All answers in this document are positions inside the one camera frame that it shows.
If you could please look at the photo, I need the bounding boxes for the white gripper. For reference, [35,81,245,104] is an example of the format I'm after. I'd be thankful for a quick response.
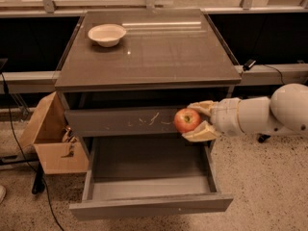
[182,98,241,142]

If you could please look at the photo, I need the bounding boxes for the black adapter with cable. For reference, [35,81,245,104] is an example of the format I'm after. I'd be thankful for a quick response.
[243,59,285,85]

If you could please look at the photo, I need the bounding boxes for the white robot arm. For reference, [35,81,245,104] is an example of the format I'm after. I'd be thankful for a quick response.
[183,84,308,142]

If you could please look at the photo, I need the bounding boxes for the brown cardboard box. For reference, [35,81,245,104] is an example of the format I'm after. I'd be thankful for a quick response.
[19,92,89,174]

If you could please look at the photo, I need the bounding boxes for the white bowl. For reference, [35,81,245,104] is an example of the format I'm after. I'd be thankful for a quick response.
[88,24,127,47]

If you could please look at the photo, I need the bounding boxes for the black stand leg left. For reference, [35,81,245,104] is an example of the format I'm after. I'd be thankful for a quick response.
[32,165,45,194]

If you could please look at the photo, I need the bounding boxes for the black cable on floor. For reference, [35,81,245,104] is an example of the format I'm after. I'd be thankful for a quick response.
[0,71,65,231]

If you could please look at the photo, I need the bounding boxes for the grey drawer cabinet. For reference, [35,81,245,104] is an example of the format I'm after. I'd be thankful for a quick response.
[54,8,243,140]

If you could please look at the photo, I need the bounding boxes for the grey top drawer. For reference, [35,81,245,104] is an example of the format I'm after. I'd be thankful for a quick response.
[65,106,179,137]

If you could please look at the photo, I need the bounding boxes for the open grey middle drawer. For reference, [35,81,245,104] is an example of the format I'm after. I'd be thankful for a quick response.
[69,134,233,220]

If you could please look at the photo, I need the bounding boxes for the red apple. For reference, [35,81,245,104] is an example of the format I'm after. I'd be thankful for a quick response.
[173,108,201,134]

